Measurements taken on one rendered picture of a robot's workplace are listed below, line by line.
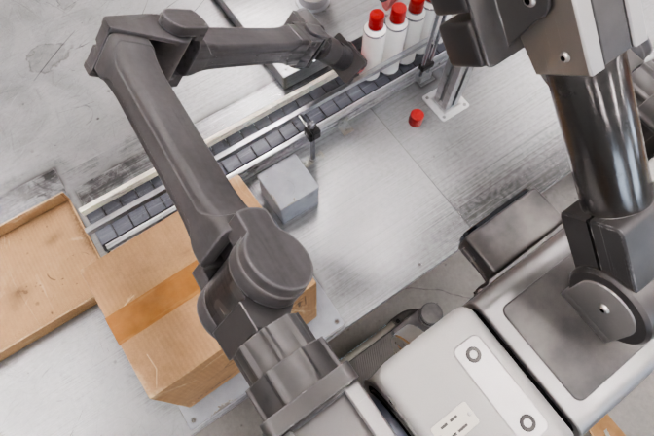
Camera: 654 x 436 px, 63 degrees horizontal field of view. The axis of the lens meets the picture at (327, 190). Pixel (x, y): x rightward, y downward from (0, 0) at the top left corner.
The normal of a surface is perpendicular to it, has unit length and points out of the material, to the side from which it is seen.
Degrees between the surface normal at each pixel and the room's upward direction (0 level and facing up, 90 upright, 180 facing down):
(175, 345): 0
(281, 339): 14
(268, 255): 42
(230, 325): 48
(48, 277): 0
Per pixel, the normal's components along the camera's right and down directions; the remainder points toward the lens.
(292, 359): 0.17, -0.51
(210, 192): 0.47, -0.72
